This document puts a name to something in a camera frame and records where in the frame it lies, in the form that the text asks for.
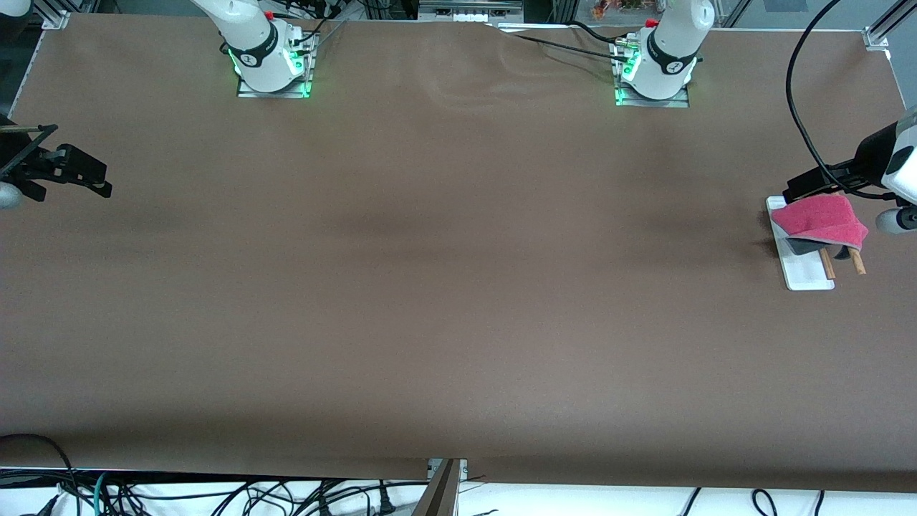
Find orange object behind table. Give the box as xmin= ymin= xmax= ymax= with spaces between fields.
xmin=591 ymin=0 xmax=663 ymax=21

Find tangled black floor cables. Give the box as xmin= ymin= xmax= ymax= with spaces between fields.
xmin=107 ymin=479 xmax=431 ymax=516

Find black cable at arm base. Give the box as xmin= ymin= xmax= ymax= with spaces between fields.
xmin=276 ymin=0 xmax=348 ymax=51

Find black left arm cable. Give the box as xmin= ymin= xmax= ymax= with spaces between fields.
xmin=786 ymin=0 xmax=900 ymax=201

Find brown table cover sheet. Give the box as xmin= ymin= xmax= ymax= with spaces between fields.
xmin=0 ymin=13 xmax=917 ymax=494

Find thin black table cable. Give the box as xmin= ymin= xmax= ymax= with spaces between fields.
xmin=487 ymin=20 xmax=631 ymax=64

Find aluminium frame profile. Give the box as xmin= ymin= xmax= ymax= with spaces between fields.
xmin=862 ymin=0 xmax=917 ymax=51
xmin=39 ymin=0 xmax=72 ymax=29

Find grey device with white connectors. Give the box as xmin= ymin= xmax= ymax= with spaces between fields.
xmin=418 ymin=0 xmax=525 ymax=24

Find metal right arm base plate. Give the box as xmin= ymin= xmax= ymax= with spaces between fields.
xmin=236 ymin=32 xmax=314 ymax=100

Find black looped floor cable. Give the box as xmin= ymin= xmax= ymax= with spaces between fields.
xmin=0 ymin=433 xmax=76 ymax=516

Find pink towel with grey edge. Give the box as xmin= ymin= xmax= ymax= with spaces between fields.
xmin=770 ymin=193 xmax=870 ymax=259

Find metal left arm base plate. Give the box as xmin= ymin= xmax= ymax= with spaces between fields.
xmin=614 ymin=39 xmax=691 ymax=109

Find white rack with wooden bars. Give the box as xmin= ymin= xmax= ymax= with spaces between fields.
xmin=765 ymin=195 xmax=868 ymax=292

